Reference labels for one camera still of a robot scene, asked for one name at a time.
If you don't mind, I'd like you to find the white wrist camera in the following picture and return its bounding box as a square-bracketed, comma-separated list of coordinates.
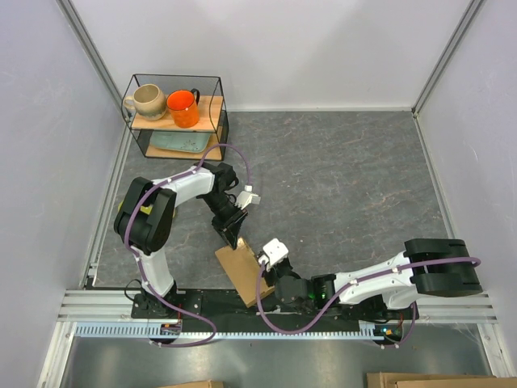
[235, 184, 261, 209]
[258, 238, 288, 271]

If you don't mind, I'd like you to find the yellow-green dotted plate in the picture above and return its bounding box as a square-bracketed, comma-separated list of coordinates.
[116, 200, 179, 221]

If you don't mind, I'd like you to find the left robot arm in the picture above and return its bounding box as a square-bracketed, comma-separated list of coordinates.
[114, 162, 257, 318]

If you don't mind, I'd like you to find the black wire wooden shelf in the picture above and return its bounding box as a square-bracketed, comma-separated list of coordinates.
[120, 74, 229, 161]

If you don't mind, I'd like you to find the orange mug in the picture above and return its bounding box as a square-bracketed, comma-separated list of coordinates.
[166, 88, 200, 128]

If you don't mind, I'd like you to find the brown cardboard express box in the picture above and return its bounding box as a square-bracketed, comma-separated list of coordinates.
[215, 238, 260, 307]

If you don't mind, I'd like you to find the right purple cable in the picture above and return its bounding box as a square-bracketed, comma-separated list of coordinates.
[256, 257, 482, 348]

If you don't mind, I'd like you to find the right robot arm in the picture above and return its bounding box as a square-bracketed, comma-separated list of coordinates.
[258, 238, 482, 319]

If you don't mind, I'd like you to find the cardboard piece bottom centre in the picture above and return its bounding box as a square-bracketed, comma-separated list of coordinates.
[160, 380, 225, 388]

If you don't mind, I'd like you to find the purple cable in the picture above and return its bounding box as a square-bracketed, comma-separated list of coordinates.
[124, 144, 255, 349]
[256, 257, 482, 348]

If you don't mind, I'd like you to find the light green tray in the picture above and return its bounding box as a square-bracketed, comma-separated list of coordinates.
[149, 131, 211, 154]

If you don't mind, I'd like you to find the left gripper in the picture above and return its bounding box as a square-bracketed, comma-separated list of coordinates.
[200, 192, 247, 249]

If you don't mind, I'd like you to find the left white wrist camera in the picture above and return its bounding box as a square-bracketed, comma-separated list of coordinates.
[235, 184, 261, 209]

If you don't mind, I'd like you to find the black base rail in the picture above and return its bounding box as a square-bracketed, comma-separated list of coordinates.
[131, 289, 418, 333]

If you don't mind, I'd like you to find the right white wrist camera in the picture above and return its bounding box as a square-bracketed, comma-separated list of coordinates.
[258, 238, 288, 271]

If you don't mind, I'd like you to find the beige ceramic mug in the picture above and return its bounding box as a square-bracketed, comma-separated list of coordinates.
[123, 84, 167, 121]

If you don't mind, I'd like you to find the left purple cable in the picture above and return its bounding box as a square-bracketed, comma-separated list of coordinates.
[124, 144, 255, 349]

